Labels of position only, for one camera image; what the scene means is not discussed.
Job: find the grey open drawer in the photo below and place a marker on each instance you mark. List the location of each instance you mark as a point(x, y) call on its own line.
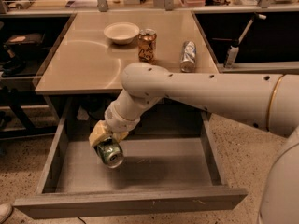
point(170, 165)

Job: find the grey cabinet with tan top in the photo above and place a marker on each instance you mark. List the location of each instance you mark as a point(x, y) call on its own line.
point(86, 62)

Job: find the white bowl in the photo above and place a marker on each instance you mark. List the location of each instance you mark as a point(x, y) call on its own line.
point(121, 33)

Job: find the black object on shelf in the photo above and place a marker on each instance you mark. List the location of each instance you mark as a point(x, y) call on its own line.
point(26, 39)

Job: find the green soda can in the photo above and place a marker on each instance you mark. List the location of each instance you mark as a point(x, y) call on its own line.
point(110, 153)

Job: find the orange soda can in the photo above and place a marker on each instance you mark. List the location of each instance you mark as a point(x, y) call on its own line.
point(147, 46)

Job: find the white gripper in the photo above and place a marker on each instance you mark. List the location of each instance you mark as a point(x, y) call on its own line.
point(118, 119)

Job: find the white shoe tip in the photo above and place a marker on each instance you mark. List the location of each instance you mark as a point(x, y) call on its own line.
point(5, 212)

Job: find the white spray bottle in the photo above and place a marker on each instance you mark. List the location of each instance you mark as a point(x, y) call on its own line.
point(233, 50)

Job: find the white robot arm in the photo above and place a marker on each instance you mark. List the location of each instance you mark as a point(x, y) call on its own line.
point(267, 102)

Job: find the silver blue soda can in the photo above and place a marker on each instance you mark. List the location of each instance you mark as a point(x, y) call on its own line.
point(188, 57)

